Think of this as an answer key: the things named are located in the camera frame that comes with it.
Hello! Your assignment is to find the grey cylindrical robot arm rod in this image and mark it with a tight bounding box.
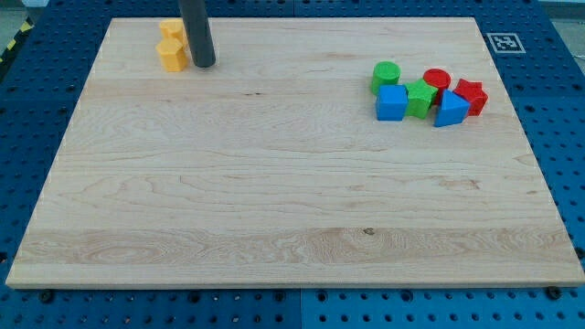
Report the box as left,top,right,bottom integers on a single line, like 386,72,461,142
178,0,216,68

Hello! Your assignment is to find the wooden board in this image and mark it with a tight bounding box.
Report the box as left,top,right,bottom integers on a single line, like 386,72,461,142
6,17,584,290

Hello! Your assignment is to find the blue cube block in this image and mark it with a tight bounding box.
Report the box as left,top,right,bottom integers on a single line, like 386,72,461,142
376,85,408,122

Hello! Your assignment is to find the green cylinder block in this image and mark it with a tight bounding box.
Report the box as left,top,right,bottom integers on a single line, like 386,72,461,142
370,61,401,95

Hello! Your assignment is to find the green star block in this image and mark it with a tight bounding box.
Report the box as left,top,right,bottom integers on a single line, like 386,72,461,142
405,79,438,119

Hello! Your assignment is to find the yellow hexagon block front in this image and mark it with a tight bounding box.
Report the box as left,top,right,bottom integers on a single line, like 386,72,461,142
155,37,187,72

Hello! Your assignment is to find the blue triangle block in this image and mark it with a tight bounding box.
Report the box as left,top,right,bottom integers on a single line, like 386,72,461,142
434,90,471,127

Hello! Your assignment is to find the red cylinder block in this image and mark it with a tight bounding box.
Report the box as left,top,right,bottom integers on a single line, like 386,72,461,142
423,68,452,105

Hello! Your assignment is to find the yellow block rear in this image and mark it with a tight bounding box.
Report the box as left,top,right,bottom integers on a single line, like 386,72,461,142
159,17,188,46

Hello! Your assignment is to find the red star block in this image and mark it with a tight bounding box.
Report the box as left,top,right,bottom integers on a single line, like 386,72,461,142
453,79,488,116

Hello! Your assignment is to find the white fiducial marker tag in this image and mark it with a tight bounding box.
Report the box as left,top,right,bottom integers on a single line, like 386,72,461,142
486,32,526,54

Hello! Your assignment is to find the black bolt left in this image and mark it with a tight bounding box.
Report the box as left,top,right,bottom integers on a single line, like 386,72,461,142
38,290,54,303

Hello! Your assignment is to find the black bolt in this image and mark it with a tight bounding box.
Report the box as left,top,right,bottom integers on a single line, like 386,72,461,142
545,286,562,301
38,290,54,303

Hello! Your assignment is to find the black bolt right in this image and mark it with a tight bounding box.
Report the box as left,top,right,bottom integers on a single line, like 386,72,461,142
545,286,562,301

